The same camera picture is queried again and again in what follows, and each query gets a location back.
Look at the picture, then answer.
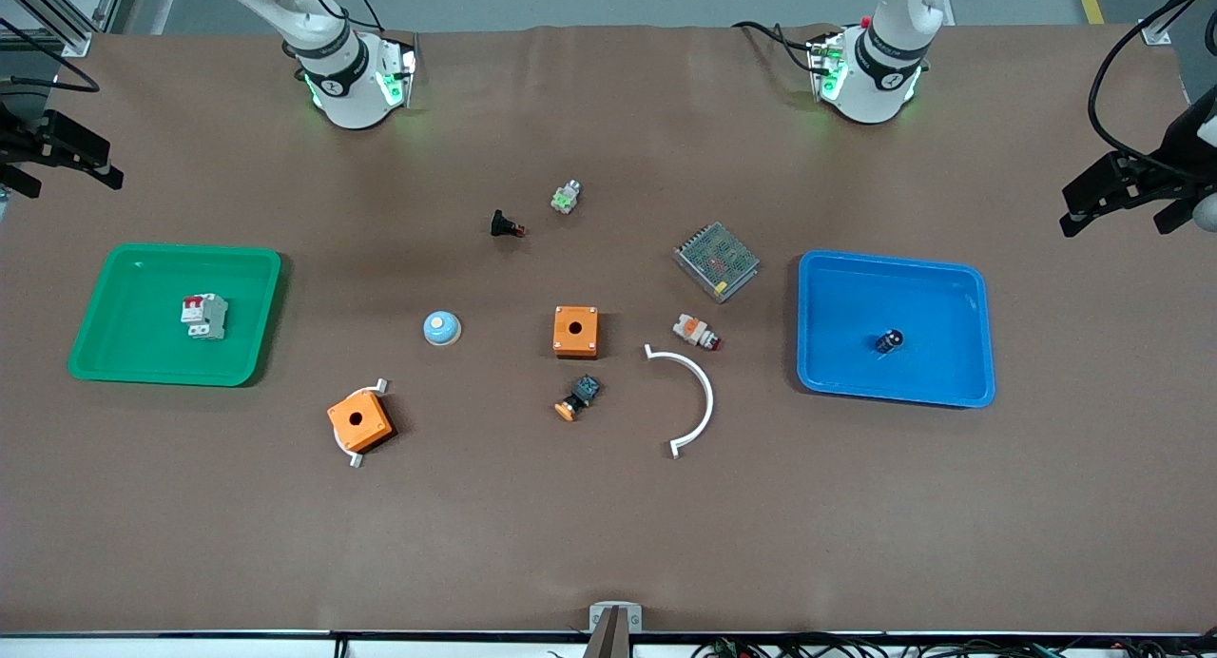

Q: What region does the white red circuit breaker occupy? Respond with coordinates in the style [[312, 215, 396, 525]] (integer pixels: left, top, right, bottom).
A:
[[181, 293, 229, 340]]

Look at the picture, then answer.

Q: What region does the green plastic tray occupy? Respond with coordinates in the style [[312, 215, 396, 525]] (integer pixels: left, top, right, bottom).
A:
[[67, 243, 283, 388]]

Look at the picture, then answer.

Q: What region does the blue plastic tray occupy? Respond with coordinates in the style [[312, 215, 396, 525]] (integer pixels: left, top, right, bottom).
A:
[[796, 250, 996, 410]]

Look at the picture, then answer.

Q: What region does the metal mesh power supply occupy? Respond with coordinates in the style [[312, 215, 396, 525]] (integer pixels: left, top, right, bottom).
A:
[[673, 223, 761, 304]]

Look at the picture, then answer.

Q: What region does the orange button box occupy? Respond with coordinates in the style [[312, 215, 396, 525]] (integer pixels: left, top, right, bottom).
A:
[[553, 305, 600, 359], [327, 390, 396, 454]]

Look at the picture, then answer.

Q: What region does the red white push button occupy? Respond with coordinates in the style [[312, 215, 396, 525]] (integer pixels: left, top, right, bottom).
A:
[[672, 314, 724, 352]]

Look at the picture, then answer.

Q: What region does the orange mushroom push button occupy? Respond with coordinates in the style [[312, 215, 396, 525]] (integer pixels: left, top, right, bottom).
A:
[[554, 375, 602, 422]]

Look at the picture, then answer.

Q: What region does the brown table cover sheet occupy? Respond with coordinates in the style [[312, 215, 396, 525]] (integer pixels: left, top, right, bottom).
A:
[[0, 23, 1217, 635]]

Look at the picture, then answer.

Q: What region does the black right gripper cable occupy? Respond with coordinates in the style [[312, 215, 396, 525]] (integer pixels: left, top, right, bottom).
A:
[[0, 16, 102, 95]]

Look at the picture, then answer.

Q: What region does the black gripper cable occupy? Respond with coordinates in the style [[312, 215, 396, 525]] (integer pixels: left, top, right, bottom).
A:
[[0, 16, 102, 95], [1087, 0, 1217, 179]]

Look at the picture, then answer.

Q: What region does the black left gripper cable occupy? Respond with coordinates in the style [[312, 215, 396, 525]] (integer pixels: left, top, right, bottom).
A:
[[1087, 0, 1217, 179]]

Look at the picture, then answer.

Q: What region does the aluminium frame profile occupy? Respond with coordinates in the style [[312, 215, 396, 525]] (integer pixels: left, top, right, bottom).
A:
[[0, 0, 144, 58]]

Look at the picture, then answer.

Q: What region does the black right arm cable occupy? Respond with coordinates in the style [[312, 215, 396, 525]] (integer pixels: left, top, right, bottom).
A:
[[309, 0, 386, 33]]

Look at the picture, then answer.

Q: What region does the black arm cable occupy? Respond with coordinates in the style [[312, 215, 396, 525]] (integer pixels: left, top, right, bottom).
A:
[[732, 21, 830, 74], [309, 0, 386, 33]]

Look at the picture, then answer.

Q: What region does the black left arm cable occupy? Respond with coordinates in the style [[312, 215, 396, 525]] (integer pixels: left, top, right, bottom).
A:
[[732, 21, 830, 74]]

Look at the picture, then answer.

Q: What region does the large white curved bracket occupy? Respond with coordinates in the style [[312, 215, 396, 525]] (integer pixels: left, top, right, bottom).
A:
[[644, 344, 715, 459]]

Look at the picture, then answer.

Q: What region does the black cable bundle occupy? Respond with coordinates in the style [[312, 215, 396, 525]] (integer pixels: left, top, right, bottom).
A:
[[689, 632, 1217, 658]]

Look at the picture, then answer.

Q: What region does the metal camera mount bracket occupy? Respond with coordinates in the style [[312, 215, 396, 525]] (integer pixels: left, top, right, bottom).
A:
[[582, 601, 644, 658]]

